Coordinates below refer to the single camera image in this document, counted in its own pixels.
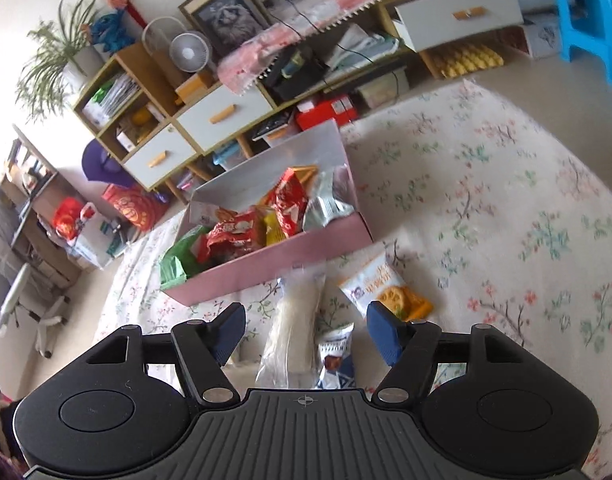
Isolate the red box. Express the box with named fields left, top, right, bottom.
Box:
left=294, top=94, right=360, bottom=134

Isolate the black cable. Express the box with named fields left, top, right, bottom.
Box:
left=270, top=0, right=403, bottom=97

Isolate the black bag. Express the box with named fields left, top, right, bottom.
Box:
left=263, top=44, right=330, bottom=101

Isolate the light blue storage box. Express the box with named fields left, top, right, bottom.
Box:
left=213, top=142, right=245, bottom=171

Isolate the clear long snack packet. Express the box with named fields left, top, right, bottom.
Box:
left=255, top=265, right=328, bottom=391

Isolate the blue plush toy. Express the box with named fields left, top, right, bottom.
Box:
left=88, top=7, right=137, bottom=54

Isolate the pink cardboard box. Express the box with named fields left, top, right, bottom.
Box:
left=160, top=120, right=375, bottom=307

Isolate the clear storage box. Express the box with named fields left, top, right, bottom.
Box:
left=353, top=72, right=410, bottom=109

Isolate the yellow snack packet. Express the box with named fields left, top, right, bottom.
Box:
left=262, top=210, right=287, bottom=247

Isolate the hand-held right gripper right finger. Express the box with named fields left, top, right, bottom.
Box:
left=366, top=300, right=532, bottom=407

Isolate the small white desk fan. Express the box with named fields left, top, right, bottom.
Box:
left=168, top=32, right=210, bottom=74

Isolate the row of yellow packets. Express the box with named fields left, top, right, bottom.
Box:
left=430, top=42, right=505, bottom=80

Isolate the clear packet of red snacks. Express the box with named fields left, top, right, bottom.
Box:
left=273, top=169, right=310, bottom=239

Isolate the white and orange snack packet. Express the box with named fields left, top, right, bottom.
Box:
left=337, top=252, right=435, bottom=322

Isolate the pile of folded cloths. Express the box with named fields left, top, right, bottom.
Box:
left=325, top=24, right=402, bottom=69

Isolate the stack of papers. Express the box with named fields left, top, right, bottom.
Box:
left=83, top=72, right=142, bottom=129

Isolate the red snack packet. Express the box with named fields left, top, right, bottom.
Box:
left=205, top=208, right=268, bottom=264

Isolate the purple cap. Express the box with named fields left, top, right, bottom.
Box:
left=81, top=138, right=125, bottom=184

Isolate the green snack packet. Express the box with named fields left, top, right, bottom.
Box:
left=159, top=225, right=212, bottom=286

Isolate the potted green plant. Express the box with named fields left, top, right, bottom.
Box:
left=16, top=0, right=108, bottom=122

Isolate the white office chair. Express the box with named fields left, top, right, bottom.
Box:
left=0, top=262, right=70, bottom=359

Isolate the small orange box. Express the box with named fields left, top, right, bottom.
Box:
left=174, top=72, right=215, bottom=106

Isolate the floral blanket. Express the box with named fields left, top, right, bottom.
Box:
left=93, top=80, right=612, bottom=480

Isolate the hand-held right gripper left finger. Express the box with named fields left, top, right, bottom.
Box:
left=83, top=302, right=247, bottom=407

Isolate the red plastic bag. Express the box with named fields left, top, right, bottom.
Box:
left=53, top=197, right=87, bottom=239

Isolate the red patterned gift bag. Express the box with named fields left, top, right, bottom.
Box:
left=101, top=183, right=170, bottom=234

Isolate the framed cat picture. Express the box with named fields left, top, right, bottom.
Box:
left=178, top=0, right=273, bottom=62

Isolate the white printed carton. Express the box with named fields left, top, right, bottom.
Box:
left=520, top=22, right=562, bottom=59

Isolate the blue and white snack packet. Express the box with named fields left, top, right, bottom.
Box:
left=314, top=323, right=360, bottom=391

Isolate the silver foil snack packet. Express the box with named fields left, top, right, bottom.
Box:
left=302, top=169, right=360, bottom=234

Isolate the pink cloth runner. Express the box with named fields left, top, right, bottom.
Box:
left=218, top=0, right=418, bottom=96

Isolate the blue plastic stool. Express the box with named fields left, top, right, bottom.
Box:
left=553, top=0, right=612, bottom=89

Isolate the white paper bag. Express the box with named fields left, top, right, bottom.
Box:
left=68, top=202, right=118, bottom=272

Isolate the wooden shelf cabinet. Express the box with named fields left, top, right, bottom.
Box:
left=73, top=0, right=562, bottom=206

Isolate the wooden desk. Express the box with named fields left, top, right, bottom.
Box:
left=0, top=125, right=83, bottom=287

